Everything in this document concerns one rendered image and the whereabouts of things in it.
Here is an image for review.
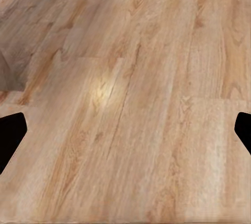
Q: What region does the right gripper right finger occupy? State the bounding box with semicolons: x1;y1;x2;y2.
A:
234;112;251;154

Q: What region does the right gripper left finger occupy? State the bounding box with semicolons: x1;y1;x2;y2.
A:
0;112;27;174

